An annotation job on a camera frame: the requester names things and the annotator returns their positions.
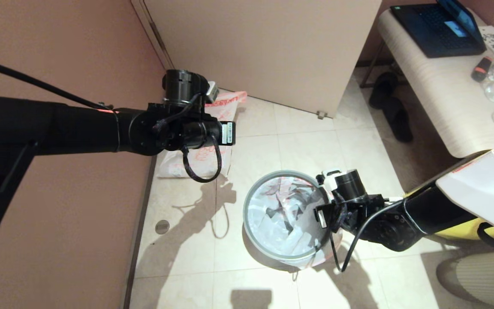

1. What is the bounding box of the grey bin ring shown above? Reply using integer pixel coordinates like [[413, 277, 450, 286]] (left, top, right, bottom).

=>
[[243, 170, 332, 262]]

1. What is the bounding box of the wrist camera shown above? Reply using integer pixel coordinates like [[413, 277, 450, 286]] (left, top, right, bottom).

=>
[[316, 170, 343, 186], [205, 81, 220, 103]]

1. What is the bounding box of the black laptop blue screen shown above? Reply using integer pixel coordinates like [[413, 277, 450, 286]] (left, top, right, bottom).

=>
[[391, 0, 488, 58]]

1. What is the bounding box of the beige door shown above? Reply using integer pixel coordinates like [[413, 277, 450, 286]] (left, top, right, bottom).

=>
[[143, 0, 383, 117]]

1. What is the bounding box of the yellow fabric tote bag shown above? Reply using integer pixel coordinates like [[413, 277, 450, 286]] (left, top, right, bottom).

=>
[[435, 217, 494, 241]]

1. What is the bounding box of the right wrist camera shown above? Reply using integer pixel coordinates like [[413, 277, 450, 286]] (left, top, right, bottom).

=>
[[316, 170, 343, 186]]

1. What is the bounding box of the cream ribbed pedestal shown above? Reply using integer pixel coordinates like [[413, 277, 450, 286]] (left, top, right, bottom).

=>
[[437, 251, 494, 309]]

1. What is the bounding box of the black slipper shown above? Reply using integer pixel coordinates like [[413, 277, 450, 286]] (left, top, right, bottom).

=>
[[382, 98, 414, 143], [369, 71, 400, 109]]

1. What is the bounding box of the white red-printed used trash bag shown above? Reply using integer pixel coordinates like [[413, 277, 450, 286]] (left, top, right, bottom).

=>
[[157, 90, 247, 179]]

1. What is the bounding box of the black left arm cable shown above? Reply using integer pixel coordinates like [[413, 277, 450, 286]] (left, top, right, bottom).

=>
[[0, 56, 223, 183]]

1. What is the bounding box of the white wood-grain table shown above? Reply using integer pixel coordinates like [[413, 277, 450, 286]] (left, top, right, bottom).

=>
[[360, 8, 494, 158]]

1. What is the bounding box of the clear pink-edged new trash bag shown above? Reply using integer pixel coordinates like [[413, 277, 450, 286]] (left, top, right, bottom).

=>
[[246, 174, 344, 270]]

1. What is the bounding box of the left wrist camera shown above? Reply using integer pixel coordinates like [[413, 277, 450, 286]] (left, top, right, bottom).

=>
[[205, 81, 220, 103]]

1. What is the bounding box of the beige door frame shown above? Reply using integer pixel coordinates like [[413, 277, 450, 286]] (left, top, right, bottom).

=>
[[130, 0, 175, 71]]

